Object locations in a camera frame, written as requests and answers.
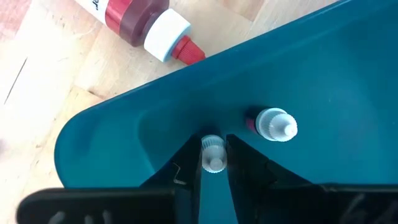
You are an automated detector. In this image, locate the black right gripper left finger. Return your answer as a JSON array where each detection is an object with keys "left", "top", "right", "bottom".
[{"left": 16, "top": 133, "right": 203, "bottom": 224}]

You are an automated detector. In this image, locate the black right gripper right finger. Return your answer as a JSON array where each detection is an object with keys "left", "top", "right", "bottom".
[{"left": 225, "top": 133, "right": 398, "bottom": 224}]

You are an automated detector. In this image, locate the small white-capped dropper bottle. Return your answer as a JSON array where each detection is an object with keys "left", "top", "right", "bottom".
[
  {"left": 245, "top": 107, "right": 299, "bottom": 143},
  {"left": 200, "top": 134, "right": 228, "bottom": 174}
]

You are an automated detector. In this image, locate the dark red food coloring bottle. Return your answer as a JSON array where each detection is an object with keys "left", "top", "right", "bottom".
[{"left": 73, "top": 0, "right": 206, "bottom": 66}]

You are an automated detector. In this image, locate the teal plastic bin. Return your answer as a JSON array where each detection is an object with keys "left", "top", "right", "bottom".
[{"left": 53, "top": 0, "right": 398, "bottom": 224}]

